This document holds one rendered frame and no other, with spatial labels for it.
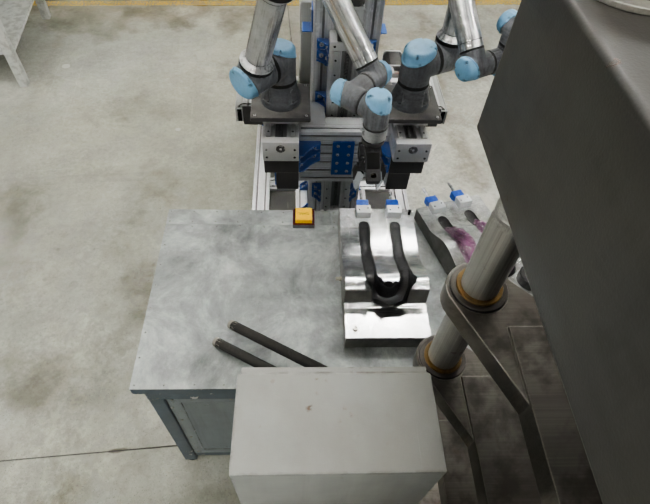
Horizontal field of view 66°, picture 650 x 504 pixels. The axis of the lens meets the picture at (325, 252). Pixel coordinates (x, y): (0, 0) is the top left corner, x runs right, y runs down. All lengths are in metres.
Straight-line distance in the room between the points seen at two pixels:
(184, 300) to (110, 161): 1.91
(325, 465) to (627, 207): 0.52
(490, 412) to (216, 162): 2.61
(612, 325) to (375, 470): 0.44
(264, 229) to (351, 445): 1.19
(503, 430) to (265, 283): 0.95
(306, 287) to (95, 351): 1.28
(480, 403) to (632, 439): 0.64
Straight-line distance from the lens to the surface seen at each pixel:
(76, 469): 2.43
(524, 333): 0.81
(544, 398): 0.77
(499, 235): 0.70
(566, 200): 0.45
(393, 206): 1.77
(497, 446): 1.00
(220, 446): 2.14
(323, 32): 2.02
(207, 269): 1.74
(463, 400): 1.02
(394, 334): 1.54
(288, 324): 1.60
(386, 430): 0.77
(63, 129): 3.82
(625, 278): 0.39
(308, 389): 0.78
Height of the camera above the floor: 2.19
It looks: 52 degrees down
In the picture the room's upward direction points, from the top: 4 degrees clockwise
